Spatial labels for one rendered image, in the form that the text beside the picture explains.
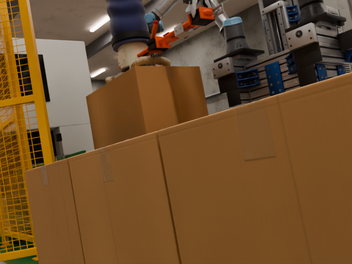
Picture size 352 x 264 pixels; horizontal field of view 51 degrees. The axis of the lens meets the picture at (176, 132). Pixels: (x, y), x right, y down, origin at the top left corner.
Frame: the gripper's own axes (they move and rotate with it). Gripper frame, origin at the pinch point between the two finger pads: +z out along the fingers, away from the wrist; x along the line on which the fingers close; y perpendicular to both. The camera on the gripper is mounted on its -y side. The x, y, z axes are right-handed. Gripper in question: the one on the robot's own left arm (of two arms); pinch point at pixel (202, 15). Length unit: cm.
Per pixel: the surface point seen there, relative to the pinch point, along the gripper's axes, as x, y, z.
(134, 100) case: 20.2, 35.8, 28.3
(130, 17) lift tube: 4, 51, -21
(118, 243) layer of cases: 78, -44, 74
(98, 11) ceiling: -436, 913, -450
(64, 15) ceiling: -340, 964, -449
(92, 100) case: 20, 82, 17
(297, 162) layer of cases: 77, -89, 62
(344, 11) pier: -1007, 431, -291
